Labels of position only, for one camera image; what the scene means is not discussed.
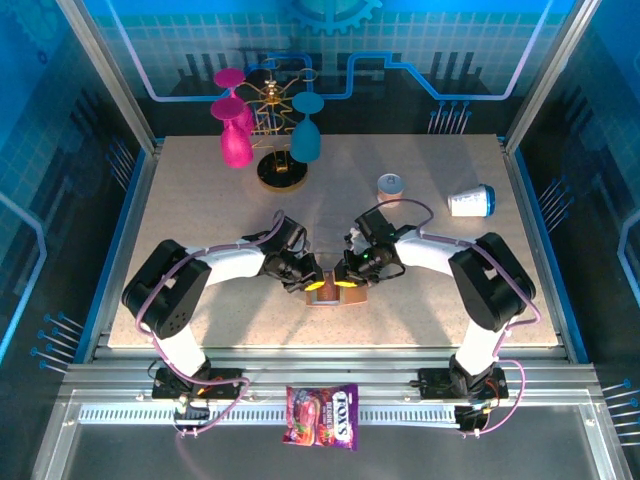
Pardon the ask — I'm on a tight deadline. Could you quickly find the tan leather card holder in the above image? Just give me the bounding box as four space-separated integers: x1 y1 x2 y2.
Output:
304 268 372 308

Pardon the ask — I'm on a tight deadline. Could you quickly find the small tin can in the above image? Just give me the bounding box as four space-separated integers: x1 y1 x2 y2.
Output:
375 173 406 209

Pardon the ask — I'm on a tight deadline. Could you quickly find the white cup with blue lid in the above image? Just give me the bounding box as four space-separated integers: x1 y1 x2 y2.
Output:
447 184 496 219

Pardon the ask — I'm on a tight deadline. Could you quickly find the blue wine glass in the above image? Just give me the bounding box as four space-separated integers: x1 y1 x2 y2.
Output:
289 91 325 164

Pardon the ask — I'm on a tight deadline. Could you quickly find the large pink wine glass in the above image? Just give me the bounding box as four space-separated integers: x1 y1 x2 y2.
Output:
210 97 256 169

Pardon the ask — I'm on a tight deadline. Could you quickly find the Fox's candy bag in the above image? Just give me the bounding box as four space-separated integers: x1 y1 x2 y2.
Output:
281 383 360 452

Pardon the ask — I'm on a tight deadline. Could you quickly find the small pink wine glass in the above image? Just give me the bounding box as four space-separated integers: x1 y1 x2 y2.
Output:
213 68 256 132

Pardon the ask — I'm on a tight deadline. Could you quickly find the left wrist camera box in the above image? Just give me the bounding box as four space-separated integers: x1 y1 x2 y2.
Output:
272 214 309 252

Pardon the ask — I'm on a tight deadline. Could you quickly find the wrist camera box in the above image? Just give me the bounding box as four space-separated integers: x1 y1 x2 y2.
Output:
343 203 397 254
272 214 309 252

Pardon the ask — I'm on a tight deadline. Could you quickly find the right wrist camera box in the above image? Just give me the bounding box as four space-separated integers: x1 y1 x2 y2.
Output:
343 203 397 254

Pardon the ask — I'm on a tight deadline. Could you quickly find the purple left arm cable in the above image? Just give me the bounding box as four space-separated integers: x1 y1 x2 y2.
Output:
135 209 251 439

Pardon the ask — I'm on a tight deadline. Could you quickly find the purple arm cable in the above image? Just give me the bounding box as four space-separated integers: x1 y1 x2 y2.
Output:
377 198 542 439
135 209 251 439

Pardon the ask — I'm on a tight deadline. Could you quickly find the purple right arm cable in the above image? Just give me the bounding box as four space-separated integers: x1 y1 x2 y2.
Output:
377 198 542 439

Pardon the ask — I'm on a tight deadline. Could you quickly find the aluminium frame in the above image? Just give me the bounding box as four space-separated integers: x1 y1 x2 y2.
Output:
29 0 634 480

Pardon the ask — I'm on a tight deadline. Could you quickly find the gold wire glass rack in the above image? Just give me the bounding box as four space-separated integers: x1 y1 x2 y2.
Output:
233 56 319 194

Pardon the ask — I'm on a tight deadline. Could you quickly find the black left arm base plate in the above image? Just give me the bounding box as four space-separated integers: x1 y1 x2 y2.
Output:
152 367 245 401

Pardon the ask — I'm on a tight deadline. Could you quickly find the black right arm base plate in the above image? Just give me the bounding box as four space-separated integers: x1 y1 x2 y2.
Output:
417 367 510 400

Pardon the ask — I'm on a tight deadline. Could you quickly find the slotted cable duct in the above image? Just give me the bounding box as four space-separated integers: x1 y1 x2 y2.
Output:
78 405 469 426

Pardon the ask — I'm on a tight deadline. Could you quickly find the black electronics box with wires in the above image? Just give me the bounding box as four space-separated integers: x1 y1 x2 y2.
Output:
173 399 211 430
455 403 490 434

